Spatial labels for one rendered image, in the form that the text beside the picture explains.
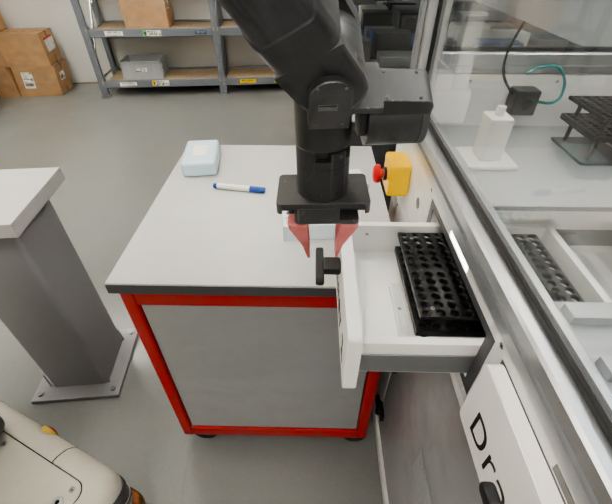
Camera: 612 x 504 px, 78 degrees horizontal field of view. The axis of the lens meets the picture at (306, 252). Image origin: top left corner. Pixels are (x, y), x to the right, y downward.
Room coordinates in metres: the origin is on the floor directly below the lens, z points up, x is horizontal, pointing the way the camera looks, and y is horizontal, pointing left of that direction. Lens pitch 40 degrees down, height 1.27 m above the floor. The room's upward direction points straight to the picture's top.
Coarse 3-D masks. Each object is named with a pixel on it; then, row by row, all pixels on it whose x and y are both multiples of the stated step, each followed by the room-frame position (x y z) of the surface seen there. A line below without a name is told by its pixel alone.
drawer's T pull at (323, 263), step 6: (318, 252) 0.42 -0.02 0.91; (318, 258) 0.41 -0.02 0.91; (324, 258) 0.41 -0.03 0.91; (330, 258) 0.41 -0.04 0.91; (336, 258) 0.41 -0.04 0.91; (318, 264) 0.40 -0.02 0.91; (324, 264) 0.40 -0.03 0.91; (330, 264) 0.40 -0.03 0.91; (336, 264) 0.40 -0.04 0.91; (318, 270) 0.38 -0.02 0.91; (324, 270) 0.39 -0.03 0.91; (330, 270) 0.39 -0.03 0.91; (336, 270) 0.39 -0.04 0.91; (318, 276) 0.37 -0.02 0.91; (318, 282) 0.36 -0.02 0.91
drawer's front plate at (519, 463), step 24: (480, 384) 0.22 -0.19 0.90; (504, 384) 0.20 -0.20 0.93; (480, 408) 0.20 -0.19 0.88; (504, 408) 0.18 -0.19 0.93; (480, 432) 0.18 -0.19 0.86; (504, 432) 0.16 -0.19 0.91; (528, 432) 0.15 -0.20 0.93; (480, 456) 0.17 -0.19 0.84; (504, 456) 0.15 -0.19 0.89; (528, 456) 0.13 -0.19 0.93; (480, 480) 0.15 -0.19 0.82; (504, 480) 0.13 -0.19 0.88; (528, 480) 0.12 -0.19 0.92; (552, 480) 0.11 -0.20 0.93
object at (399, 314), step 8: (392, 288) 0.41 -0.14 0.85; (392, 296) 0.39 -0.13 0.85; (400, 296) 0.39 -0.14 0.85; (392, 304) 0.38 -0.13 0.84; (400, 304) 0.38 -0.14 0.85; (400, 312) 0.36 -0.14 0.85; (400, 320) 0.35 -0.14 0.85; (400, 328) 0.33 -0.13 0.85; (400, 336) 0.32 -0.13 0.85; (408, 336) 0.32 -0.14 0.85
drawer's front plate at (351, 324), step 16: (352, 256) 0.39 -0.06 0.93; (352, 272) 0.36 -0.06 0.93; (336, 288) 0.43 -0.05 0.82; (352, 288) 0.33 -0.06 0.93; (352, 304) 0.31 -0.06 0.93; (352, 320) 0.28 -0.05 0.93; (352, 336) 0.26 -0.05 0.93; (352, 352) 0.25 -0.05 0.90; (352, 368) 0.25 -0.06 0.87; (352, 384) 0.25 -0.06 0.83
